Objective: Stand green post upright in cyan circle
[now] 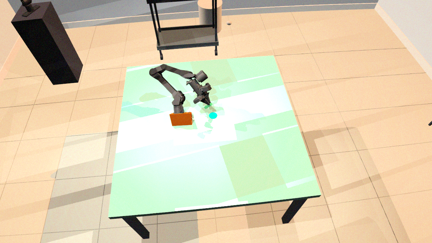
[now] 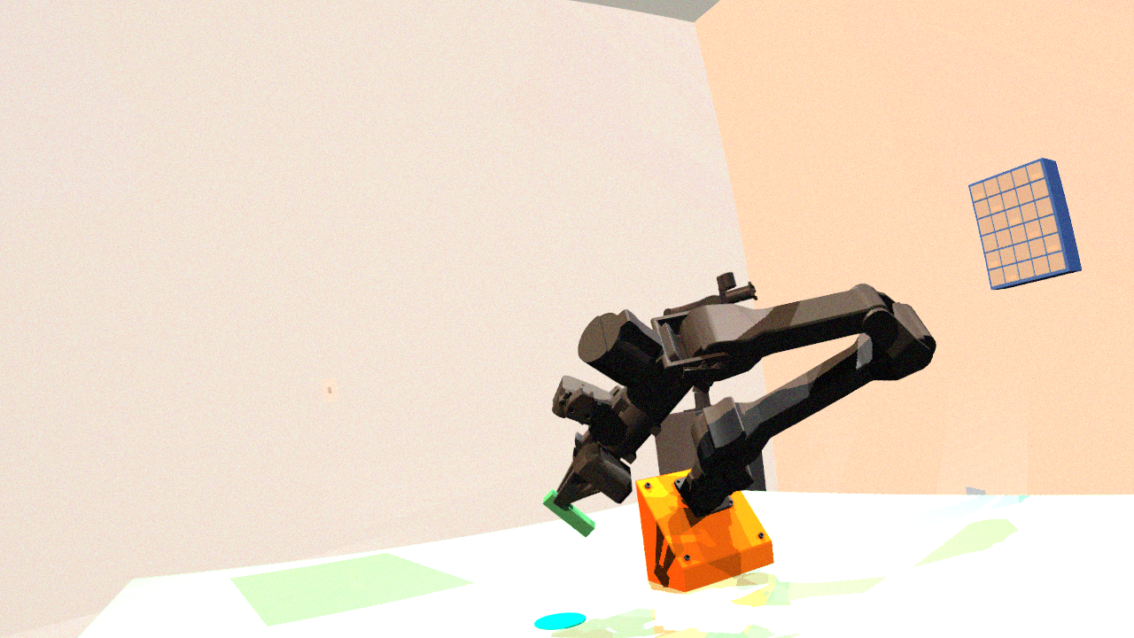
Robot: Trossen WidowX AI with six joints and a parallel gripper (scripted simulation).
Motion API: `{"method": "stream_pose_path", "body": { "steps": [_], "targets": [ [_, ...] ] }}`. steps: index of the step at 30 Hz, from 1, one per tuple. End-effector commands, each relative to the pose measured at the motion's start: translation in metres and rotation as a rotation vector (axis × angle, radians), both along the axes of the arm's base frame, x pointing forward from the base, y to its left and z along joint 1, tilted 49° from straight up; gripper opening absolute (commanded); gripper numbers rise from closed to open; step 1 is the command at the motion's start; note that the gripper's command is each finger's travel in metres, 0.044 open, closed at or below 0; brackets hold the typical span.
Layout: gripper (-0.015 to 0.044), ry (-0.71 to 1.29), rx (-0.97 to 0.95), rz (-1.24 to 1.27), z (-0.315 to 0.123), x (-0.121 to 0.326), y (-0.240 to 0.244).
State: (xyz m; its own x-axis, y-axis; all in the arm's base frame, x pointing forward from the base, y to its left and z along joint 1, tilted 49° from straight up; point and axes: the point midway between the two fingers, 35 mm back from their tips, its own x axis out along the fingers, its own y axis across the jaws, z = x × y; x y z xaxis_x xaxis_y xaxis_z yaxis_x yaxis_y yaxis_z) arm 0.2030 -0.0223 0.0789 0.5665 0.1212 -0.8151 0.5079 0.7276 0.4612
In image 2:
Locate cyan circle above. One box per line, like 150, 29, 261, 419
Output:
534, 612, 586, 630

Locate green rectangular bar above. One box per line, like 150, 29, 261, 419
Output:
542, 490, 595, 538

